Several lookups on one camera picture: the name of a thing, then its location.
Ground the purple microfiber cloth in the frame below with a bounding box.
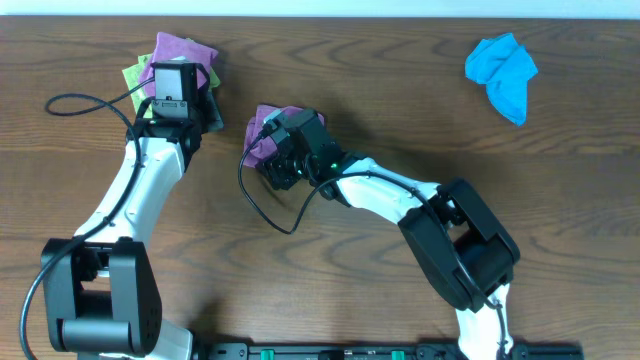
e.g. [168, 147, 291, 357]
[242, 103, 326, 169]

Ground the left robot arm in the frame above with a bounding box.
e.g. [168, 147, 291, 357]
[33, 59, 223, 359]

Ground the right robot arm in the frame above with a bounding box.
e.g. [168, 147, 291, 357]
[255, 108, 520, 359]

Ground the folded green cloth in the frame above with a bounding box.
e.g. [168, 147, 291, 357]
[121, 38, 222, 120]

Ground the folded purple cloth on stack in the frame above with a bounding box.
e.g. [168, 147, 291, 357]
[138, 32, 220, 88]

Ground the crumpled blue cloth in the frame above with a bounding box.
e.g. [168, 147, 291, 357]
[464, 33, 538, 126]

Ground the right black camera cable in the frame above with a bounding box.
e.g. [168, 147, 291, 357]
[237, 127, 511, 360]

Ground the black camera cable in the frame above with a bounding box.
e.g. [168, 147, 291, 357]
[237, 127, 511, 360]
[18, 74, 161, 360]

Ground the left black camera cable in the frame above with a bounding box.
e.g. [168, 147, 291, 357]
[18, 74, 161, 360]

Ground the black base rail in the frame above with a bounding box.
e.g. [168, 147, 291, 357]
[191, 342, 585, 360]

